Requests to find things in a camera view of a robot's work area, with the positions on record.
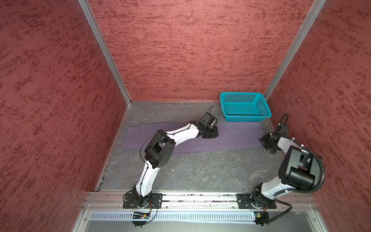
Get left circuit board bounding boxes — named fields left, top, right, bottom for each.
left=132, top=211, right=151, bottom=220

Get right corner aluminium post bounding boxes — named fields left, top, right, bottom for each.
left=263, top=0, right=328, bottom=101

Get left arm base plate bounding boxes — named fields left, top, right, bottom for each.
left=122, top=192, right=163, bottom=209

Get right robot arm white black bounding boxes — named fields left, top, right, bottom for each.
left=250, top=133, right=325, bottom=209

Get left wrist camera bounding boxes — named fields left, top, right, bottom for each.
left=199, top=112, right=218, bottom=128

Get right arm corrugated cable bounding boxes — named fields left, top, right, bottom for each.
left=260, top=113, right=326, bottom=227

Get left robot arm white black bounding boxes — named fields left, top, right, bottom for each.
left=131, top=119, right=218, bottom=208

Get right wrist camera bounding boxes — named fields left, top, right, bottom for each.
left=275, top=123, right=289, bottom=137

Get white vented cable duct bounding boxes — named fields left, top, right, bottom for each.
left=89, top=211, right=255, bottom=224

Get circuit board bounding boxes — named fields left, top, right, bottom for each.
left=254, top=212, right=270, bottom=226
left=132, top=211, right=151, bottom=220

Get purple trousers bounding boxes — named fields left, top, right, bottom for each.
left=123, top=122, right=265, bottom=156

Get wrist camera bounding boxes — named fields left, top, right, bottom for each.
left=199, top=112, right=218, bottom=128
left=275, top=123, right=289, bottom=137

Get aluminium front rail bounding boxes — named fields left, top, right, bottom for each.
left=83, top=190, right=317, bottom=212

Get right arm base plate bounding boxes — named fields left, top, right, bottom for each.
left=236, top=193, right=277, bottom=210

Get teal plastic basket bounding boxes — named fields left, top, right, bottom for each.
left=220, top=92, right=272, bottom=122

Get left corner aluminium post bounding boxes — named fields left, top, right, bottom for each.
left=78, top=0, right=132, bottom=107

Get corner aluminium post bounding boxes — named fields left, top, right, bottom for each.
left=263, top=0, right=328, bottom=101
left=78, top=0, right=132, bottom=107

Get right circuit board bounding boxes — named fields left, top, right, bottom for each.
left=254, top=212, right=270, bottom=226

